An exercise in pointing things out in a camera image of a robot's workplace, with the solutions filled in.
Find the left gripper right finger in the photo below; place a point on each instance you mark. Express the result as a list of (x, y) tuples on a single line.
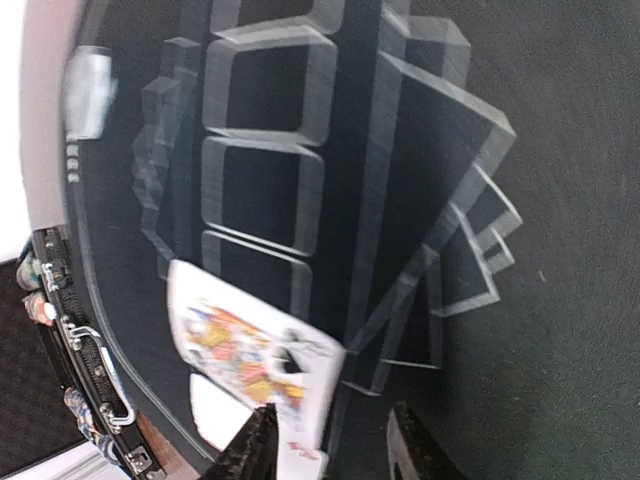
[(412, 451)]

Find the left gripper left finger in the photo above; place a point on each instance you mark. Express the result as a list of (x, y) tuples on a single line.
[(253, 452)]

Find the queen face-up playing card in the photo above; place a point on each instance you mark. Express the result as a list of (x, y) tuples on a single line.
[(253, 351)]

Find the black poker chip case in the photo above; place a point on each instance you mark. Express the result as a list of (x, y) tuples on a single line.
[(90, 388)]

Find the black round poker mat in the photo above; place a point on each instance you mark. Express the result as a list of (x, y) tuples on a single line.
[(450, 189)]

